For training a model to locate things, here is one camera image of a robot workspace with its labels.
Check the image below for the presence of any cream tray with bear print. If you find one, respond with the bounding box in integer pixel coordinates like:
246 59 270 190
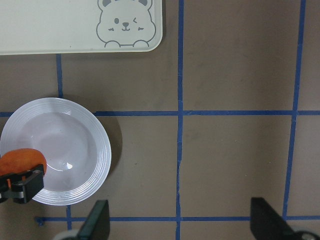
0 0 163 55

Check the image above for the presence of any orange fruit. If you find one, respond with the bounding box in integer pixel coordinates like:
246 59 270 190
0 148 47 176

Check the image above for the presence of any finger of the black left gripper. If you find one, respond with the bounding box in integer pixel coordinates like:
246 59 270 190
0 164 45 204

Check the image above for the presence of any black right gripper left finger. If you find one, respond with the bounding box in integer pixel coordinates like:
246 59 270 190
77 200 110 240

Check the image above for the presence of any white round plate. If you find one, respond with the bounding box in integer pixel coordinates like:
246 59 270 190
0 97 112 206

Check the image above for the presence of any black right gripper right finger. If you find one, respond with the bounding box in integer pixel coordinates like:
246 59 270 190
250 197 297 240

